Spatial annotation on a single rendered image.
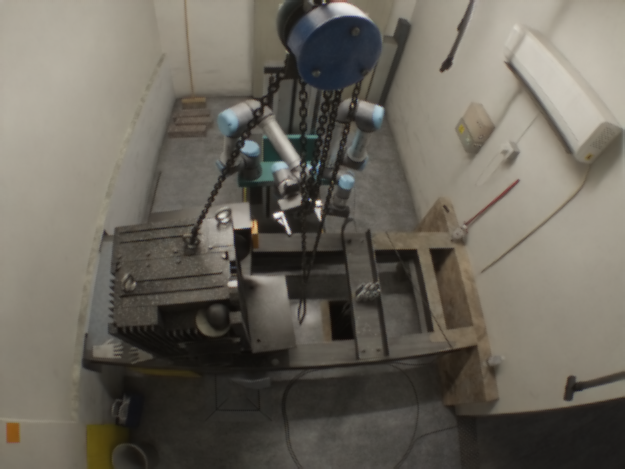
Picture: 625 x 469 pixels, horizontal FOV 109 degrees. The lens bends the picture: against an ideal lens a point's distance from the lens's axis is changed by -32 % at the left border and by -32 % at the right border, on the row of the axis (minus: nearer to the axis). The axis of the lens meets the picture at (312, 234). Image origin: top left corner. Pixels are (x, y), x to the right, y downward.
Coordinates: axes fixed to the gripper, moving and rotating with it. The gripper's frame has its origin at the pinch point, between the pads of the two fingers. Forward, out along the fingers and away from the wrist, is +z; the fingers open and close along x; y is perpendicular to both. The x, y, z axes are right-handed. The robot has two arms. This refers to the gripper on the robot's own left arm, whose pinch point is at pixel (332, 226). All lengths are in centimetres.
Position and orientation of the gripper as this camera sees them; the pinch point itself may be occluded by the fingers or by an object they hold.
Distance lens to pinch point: 185.6
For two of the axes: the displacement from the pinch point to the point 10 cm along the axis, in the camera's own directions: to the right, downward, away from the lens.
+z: -2.3, 7.8, 5.8
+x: 9.7, 1.4, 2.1
